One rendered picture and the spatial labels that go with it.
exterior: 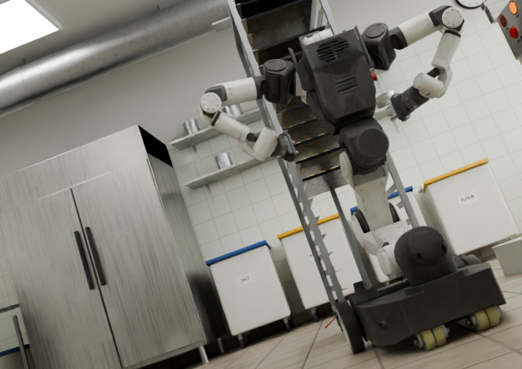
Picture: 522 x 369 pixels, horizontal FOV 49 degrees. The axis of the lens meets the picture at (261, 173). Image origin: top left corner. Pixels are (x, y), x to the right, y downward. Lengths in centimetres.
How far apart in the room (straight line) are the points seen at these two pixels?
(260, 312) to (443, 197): 176
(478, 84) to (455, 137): 56
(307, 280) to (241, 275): 55
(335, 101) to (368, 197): 44
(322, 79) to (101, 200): 319
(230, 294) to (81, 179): 160
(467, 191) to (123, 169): 282
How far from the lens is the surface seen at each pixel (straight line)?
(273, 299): 485
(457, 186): 495
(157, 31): 508
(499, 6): 192
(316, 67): 212
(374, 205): 235
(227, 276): 489
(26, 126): 653
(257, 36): 330
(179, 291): 473
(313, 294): 481
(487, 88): 589
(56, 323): 512
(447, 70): 238
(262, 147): 221
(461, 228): 492
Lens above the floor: 30
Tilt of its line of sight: 12 degrees up
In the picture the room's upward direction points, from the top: 20 degrees counter-clockwise
